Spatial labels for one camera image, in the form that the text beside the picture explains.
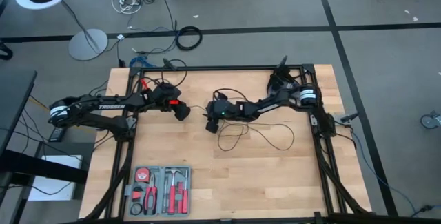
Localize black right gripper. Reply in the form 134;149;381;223
203;99;245;121

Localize thin black cord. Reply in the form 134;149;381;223
189;105;296;152

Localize grey plastic tool case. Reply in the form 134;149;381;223
124;164;193;218

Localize black pouch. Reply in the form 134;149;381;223
267;73;294;92

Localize red tape measure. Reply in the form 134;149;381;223
134;167;151;183

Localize grey disc floor stand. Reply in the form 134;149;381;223
57;0;109;62

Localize slim grey metal tool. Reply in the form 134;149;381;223
161;177;168;215

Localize red black utility knife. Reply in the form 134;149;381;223
132;186;145;203

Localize black power adapter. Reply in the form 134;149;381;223
47;124;69;143

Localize black desk crossbar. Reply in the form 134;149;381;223
0;149;89;185

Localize white box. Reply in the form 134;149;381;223
26;154;84;202

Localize black desk top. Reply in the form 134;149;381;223
0;69;38;158

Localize grey caster wheel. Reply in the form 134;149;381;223
419;111;441;130

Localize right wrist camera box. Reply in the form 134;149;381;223
205;119;221;135

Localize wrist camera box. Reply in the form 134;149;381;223
173;104;192;122
205;119;221;135

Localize looped thin arm cable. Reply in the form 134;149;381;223
139;77;163;94

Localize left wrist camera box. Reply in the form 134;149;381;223
173;104;192;122

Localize right camera black cable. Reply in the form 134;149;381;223
212;88;251;103

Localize camera black cable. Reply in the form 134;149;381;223
161;58;189;89
212;88;251;103

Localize left camera black cable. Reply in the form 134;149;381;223
161;58;189;89

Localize bundled blue cable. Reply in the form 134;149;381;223
128;54;150;68

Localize dark aluminium table frame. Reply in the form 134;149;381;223
81;63;375;224

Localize coiled black floor cable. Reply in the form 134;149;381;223
174;25;204;52

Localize tangled black floor cables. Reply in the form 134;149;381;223
116;0;178;58

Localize red handled screwdriver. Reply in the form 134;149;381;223
181;168;189;215

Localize red handled hammer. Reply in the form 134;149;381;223
163;167;181;216

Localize tangled white cables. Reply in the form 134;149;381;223
110;0;143;15

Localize red handled pliers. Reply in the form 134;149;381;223
143;174;158;216

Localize yellow floor cable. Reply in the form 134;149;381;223
29;94;52;113

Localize long blue floor cable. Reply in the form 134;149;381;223
351;130;433;218

